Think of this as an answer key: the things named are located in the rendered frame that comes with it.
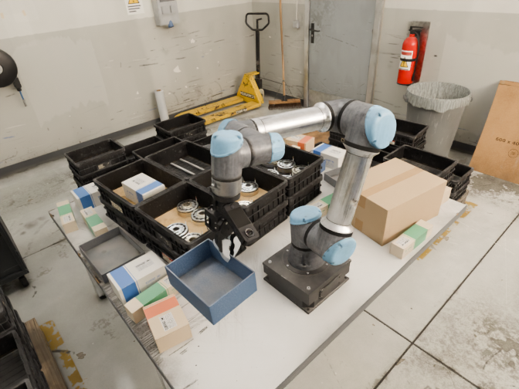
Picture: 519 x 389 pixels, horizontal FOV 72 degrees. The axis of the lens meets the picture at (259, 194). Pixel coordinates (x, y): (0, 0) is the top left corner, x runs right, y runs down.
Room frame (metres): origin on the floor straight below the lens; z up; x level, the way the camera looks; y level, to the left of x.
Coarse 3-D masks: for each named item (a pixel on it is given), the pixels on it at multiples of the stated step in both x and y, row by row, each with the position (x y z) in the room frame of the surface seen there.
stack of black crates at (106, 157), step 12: (96, 144) 2.83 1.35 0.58; (108, 144) 2.89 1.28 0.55; (72, 156) 2.69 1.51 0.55; (84, 156) 2.75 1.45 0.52; (96, 156) 2.80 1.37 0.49; (108, 156) 2.60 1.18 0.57; (120, 156) 2.67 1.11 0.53; (72, 168) 2.60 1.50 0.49; (84, 168) 2.49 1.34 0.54; (96, 168) 2.54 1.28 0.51; (108, 168) 2.58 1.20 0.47; (84, 180) 2.47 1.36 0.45
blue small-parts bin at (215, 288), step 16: (208, 240) 0.81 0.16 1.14; (192, 256) 0.77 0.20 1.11; (208, 256) 0.80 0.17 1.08; (176, 272) 0.73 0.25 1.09; (192, 272) 0.74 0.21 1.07; (208, 272) 0.74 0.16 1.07; (224, 272) 0.73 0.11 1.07; (240, 272) 0.71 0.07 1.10; (176, 288) 0.68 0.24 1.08; (192, 288) 0.69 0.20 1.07; (208, 288) 0.68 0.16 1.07; (224, 288) 0.68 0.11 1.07; (240, 288) 0.63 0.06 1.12; (256, 288) 0.66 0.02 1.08; (192, 304) 0.63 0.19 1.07; (208, 304) 0.63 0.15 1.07; (224, 304) 0.59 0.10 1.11
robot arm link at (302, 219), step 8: (296, 208) 1.09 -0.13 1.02; (304, 208) 1.08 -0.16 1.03; (312, 208) 1.07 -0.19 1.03; (296, 216) 1.03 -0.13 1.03; (304, 216) 1.03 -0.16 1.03; (312, 216) 1.02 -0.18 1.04; (320, 216) 1.02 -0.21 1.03; (296, 224) 1.01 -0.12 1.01; (304, 224) 1.00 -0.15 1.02; (312, 224) 0.99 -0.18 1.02; (296, 232) 1.01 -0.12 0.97; (304, 232) 0.98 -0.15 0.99; (296, 240) 1.02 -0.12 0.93; (304, 240) 0.97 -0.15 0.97; (304, 248) 1.00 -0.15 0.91
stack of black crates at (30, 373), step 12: (0, 336) 1.03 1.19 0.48; (12, 336) 1.04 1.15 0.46; (0, 348) 1.00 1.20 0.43; (12, 348) 1.03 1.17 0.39; (24, 348) 1.02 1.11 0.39; (0, 360) 0.98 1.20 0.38; (12, 360) 0.97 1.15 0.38; (24, 360) 0.91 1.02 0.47; (0, 372) 0.92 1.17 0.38; (12, 372) 0.92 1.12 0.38; (24, 372) 0.91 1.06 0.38; (36, 372) 0.92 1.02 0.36; (0, 384) 0.87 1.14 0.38; (12, 384) 0.86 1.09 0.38; (36, 384) 0.81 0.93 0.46; (48, 384) 0.98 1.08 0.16
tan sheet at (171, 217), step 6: (174, 210) 1.41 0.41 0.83; (162, 216) 1.37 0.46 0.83; (168, 216) 1.37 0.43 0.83; (174, 216) 1.36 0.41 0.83; (180, 216) 1.36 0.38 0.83; (162, 222) 1.32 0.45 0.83; (168, 222) 1.32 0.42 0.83; (174, 222) 1.32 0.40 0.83; (186, 222) 1.31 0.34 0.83; (192, 228) 1.26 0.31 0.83; (198, 228) 1.26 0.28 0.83; (204, 228) 1.25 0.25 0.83
